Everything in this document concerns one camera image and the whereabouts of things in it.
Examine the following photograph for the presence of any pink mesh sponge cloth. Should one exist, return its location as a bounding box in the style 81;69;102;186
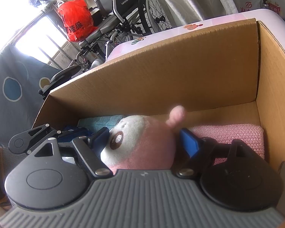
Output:
189;124;265;159

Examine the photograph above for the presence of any pink white plush toy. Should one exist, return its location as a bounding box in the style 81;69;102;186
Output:
100;105;187;173

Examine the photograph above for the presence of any white blue wet wipes pack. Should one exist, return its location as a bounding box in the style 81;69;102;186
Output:
58;126;93;157

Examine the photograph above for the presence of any brown cardboard box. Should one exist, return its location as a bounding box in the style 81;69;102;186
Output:
32;18;285;219

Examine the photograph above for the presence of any grey wheelchair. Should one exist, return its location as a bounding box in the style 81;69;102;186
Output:
38;0;175;98

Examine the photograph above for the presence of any dark blue patterned curtain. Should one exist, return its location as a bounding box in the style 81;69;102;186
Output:
0;45;59;147

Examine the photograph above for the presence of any red plastic bag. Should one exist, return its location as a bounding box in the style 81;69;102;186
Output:
58;0;98;42

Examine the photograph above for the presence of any teal folded cloth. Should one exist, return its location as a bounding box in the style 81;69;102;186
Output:
77;115;125;133

